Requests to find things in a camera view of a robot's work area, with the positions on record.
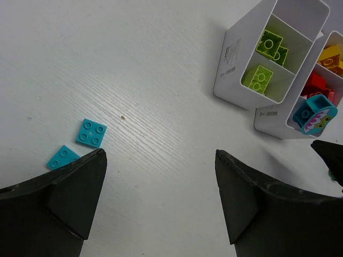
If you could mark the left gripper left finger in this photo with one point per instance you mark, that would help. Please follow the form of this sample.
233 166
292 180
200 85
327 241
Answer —
52 214

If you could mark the lime square lego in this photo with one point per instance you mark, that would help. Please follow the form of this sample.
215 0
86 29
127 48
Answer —
268 44
281 55

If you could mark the long cyan lego brick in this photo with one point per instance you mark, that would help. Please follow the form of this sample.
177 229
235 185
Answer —
62 157

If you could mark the right white divided container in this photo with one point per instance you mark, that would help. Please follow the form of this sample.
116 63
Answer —
277 119

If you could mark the pale lime small lego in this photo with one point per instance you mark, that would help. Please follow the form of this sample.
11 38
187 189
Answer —
257 78

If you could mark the cyan rounded lego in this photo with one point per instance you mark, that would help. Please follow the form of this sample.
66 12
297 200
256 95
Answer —
314 114

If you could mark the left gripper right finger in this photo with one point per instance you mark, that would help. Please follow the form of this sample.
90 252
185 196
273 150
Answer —
267 217

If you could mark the small cyan lego brick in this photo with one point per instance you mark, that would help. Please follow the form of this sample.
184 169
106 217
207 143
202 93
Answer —
91 133

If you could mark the red lego piece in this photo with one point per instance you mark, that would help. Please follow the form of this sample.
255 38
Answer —
316 85

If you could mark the white divided container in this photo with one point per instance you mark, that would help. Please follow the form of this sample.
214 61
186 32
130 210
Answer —
298 22
277 119

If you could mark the left white divided container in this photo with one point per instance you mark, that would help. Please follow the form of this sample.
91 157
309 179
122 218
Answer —
298 22

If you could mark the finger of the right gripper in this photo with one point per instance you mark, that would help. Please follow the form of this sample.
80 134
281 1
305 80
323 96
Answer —
331 154

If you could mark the orange yellow lego brick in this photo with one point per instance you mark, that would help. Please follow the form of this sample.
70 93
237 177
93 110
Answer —
330 58

